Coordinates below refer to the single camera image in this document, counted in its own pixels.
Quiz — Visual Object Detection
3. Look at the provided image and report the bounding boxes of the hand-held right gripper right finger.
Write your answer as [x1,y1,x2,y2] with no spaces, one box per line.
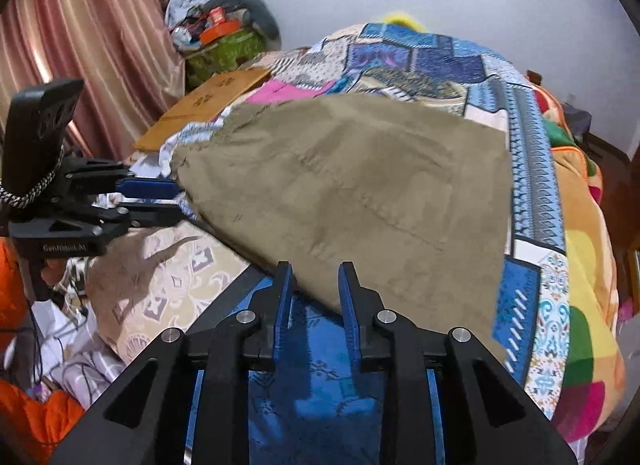
[338,261,580,465]

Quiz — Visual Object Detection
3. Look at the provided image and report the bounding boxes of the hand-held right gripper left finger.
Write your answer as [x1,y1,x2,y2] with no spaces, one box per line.
[49,260,295,465]

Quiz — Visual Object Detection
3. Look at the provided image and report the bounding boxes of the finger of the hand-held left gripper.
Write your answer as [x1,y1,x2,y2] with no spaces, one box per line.
[102,202,192,233]
[115,176,185,200]

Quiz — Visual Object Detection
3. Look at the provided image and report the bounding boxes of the olive khaki pants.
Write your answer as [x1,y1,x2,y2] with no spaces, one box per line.
[169,93,516,376]

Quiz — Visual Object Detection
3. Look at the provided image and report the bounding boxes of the person's left hand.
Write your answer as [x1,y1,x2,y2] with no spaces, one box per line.
[40,257,70,291]

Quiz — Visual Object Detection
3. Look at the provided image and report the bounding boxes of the beige patterned pillow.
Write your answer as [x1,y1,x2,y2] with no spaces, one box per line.
[85,220,251,366]

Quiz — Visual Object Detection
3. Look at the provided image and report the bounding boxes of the brown cardboard sheet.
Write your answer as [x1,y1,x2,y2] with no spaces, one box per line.
[133,68,273,152]

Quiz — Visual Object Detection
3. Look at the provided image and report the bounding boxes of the pink striped curtain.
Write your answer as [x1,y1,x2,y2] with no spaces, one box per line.
[0,0,187,162]

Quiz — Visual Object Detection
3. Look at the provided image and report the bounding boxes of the green patterned bag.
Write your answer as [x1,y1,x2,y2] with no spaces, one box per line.
[185,29,266,93]

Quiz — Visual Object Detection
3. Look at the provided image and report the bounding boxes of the pink cloth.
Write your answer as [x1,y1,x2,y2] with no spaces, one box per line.
[243,78,335,106]

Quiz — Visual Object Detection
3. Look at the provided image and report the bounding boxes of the white crumpled cloth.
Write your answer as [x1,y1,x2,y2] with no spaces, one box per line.
[2,295,132,408]

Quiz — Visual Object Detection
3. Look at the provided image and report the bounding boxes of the orange box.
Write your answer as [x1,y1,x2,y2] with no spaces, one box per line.
[199,20,242,44]

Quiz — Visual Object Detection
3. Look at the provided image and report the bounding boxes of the orange cloth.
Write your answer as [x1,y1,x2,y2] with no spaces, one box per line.
[0,237,86,451]

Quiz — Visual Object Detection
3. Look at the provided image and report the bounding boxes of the blue patchwork bedsheet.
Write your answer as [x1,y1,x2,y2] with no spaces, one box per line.
[134,22,571,465]

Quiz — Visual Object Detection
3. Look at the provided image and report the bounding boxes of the colourful fleece blanket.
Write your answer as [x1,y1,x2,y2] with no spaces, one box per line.
[525,72,628,441]

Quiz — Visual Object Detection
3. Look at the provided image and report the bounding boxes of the yellow cloth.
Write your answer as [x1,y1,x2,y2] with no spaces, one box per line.
[381,11,426,30]

